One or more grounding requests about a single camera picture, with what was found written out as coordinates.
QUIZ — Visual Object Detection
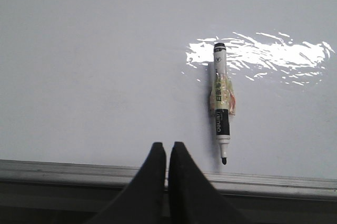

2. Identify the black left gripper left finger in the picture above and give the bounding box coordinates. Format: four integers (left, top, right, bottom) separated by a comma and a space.
86, 142, 166, 223

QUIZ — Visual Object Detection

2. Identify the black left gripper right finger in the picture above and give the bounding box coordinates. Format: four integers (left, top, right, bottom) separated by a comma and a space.
168, 142, 250, 223

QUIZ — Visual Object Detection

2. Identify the taped black whiteboard marker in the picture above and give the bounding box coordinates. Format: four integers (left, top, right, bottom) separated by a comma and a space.
210, 43, 235, 165

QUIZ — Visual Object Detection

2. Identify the white whiteboard with aluminium frame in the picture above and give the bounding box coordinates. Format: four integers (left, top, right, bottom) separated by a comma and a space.
1, 0, 336, 201

